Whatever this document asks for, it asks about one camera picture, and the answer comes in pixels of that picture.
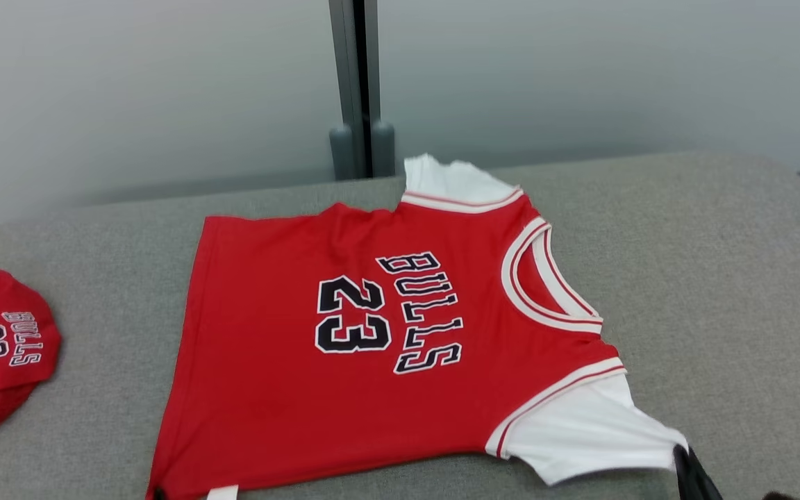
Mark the red Bulls jersey white sleeves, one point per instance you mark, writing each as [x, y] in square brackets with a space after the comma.
[268, 389]

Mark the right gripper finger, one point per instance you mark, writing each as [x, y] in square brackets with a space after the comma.
[704, 482]
[683, 476]

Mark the grey partition post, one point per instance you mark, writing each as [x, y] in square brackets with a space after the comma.
[344, 62]

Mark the grey cylindrical post foot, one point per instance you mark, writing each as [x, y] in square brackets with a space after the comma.
[383, 149]
[342, 156]

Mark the red Bulls shorts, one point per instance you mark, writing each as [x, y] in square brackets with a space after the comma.
[4, 298]

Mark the right gripper body black blue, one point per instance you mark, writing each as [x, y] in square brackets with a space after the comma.
[789, 496]

